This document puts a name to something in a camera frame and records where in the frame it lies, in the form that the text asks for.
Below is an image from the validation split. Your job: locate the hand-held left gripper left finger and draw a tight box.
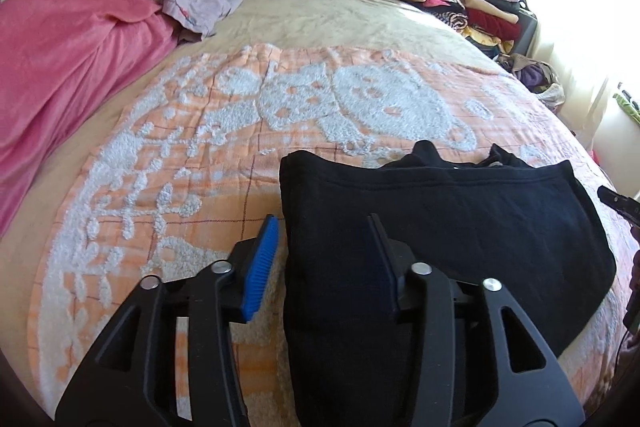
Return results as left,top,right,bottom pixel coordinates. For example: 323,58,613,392
54,213,281,427

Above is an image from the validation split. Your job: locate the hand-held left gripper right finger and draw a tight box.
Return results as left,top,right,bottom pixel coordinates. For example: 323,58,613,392
367,213,586,427

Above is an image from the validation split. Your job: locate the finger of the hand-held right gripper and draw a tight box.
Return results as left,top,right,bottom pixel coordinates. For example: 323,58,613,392
597,185,640,224

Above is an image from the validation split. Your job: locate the black sweatshirt with orange print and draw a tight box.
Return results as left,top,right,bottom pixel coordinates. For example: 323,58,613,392
278,140,617,427

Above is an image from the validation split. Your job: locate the purple clothes heap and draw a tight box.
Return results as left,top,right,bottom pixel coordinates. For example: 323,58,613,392
500,54,566,110

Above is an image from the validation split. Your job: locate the stack of folded clothes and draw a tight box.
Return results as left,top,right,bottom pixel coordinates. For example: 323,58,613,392
392,0,526,58

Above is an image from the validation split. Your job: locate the white cabinet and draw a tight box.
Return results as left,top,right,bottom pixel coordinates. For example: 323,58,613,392
562,107,640,200

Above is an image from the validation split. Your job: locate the green patterned cloth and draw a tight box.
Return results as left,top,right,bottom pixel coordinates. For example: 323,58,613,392
613,82,640,126

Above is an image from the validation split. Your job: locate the orange and white patterned blanket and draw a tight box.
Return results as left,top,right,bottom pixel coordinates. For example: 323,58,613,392
37,44,632,423

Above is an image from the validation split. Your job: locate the dark bedside table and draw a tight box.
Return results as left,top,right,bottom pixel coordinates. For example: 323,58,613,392
510,9,540,58

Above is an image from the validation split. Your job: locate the pink blanket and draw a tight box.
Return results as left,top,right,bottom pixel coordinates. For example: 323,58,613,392
0,0,187,239

